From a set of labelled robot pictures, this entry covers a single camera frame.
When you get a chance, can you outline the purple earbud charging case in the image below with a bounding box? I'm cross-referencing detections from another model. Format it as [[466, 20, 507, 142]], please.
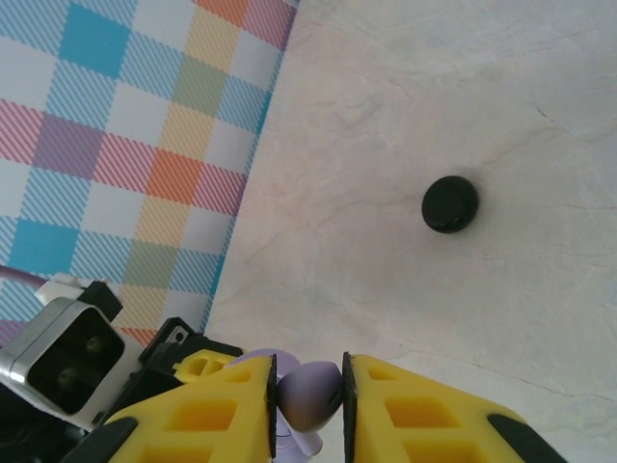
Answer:
[[235, 347, 324, 459]]

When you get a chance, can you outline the purple camera cable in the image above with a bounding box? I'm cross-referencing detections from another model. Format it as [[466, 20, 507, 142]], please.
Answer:
[[0, 263, 49, 288]]

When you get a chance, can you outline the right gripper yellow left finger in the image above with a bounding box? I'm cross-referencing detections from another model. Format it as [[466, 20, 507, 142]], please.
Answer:
[[60, 353, 280, 463]]

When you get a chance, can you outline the black earbud charging case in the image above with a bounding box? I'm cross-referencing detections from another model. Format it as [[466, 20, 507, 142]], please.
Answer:
[[420, 175, 481, 235]]

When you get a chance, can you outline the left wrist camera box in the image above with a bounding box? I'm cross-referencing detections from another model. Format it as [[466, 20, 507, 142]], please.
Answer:
[[0, 294, 127, 419]]

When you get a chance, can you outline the purple wireless earbud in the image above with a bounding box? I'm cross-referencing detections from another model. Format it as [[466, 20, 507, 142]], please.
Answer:
[[277, 360, 344, 433]]

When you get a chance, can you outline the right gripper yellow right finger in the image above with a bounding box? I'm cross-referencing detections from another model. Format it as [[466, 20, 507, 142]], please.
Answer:
[[339, 351, 571, 463]]

